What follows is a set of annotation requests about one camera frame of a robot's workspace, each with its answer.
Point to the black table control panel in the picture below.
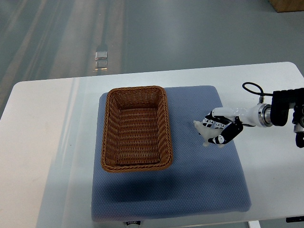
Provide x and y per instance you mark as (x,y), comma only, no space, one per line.
(295,219)

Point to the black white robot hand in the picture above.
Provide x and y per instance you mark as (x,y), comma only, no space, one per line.
(232,121)

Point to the metal floor outlet plate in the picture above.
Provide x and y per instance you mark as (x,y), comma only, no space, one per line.
(101,62)

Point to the cardboard box corner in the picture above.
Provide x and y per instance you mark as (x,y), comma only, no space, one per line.
(287,5)

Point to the white bear figurine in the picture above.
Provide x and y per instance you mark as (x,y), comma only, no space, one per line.
(206,132)

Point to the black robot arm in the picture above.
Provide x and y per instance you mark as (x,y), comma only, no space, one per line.
(273,109)

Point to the blue cushion mat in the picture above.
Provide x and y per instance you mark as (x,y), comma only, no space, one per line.
(201,180)

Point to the black label tag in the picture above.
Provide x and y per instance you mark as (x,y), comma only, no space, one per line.
(133,223)

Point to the brown wicker basket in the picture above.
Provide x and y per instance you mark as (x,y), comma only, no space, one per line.
(136,132)

